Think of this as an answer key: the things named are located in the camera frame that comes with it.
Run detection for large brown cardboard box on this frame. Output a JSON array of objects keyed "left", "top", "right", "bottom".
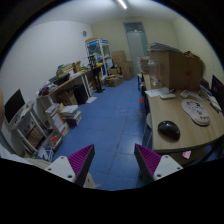
[{"left": 149, "top": 50, "right": 203, "bottom": 91}]

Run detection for grey door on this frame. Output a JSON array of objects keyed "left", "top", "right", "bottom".
[{"left": 124, "top": 22, "right": 148, "bottom": 74}]

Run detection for black monitor right edge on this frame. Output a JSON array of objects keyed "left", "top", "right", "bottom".
[{"left": 211, "top": 76, "right": 224, "bottom": 105}]

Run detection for white shelf rack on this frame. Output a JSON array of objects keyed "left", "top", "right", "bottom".
[{"left": 5, "top": 105, "right": 63, "bottom": 160}]

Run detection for wooden desk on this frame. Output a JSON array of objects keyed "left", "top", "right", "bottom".
[
  {"left": 37, "top": 72, "right": 90, "bottom": 108},
  {"left": 142, "top": 73, "right": 224, "bottom": 155}
]

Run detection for wooden desk on left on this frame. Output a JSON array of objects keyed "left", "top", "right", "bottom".
[{"left": 37, "top": 72, "right": 90, "bottom": 108}]

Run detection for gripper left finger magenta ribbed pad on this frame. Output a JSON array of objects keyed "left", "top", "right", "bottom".
[{"left": 46, "top": 144, "right": 95, "bottom": 186}]

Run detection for white remote control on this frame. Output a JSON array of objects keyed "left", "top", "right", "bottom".
[{"left": 160, "top": 93, "right": 176, "bottom": 100}]

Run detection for wooden desk on right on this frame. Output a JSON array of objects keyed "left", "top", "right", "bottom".
[{"left": 142, "top": 73, "right": 224, "bottom": 155}]

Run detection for white calculator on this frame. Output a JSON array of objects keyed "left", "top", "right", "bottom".
[{"left": 180, "top": 90, "right": 190, "bottom": 98}]

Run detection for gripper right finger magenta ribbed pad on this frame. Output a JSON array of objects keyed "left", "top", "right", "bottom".
[{"left": 134, "top": 144, "right": 182, "bottom": 183}]

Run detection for white paper sheet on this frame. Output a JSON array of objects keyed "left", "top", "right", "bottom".
[{"left": 145, "top": 87, "right": 169, "bottom": 97}]

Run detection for cardboard box on floor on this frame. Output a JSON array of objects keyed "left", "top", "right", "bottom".
[{"left": 106, "top": 76, "right": 123, "bottom": 87}]

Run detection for stacked cardboard boxes by door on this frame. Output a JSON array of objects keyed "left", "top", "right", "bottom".
[{"left": 112, "top": 51, "right": 134, "bottom": 80}]

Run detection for white patterned mouse pad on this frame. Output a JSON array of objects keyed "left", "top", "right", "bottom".
[{"left": 181, "top": 99, "right": 210, "bottom": 126}]

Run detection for stack of books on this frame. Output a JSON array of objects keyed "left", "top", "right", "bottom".
[{"left": 61, "top": 105, "right": 82, "bottom": 127}]

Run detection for clear plastic jar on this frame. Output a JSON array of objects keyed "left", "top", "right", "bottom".
[{"left": 148, "top": 60, "right": 158, "bottom": 86}]

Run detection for black monitor on left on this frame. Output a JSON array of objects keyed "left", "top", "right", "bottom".
[{"left": 5, "top": 89, "right": 25, "bottom": 123}]

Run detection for black computer mouse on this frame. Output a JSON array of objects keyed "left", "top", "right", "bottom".
[{"left": 158, "top": 121, "right": 180, "bottom": 140}]

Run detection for ceiling tube light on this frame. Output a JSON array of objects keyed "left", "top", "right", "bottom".
[{"left": 117, "top": 0, "right": 127, "bottom": 10}]

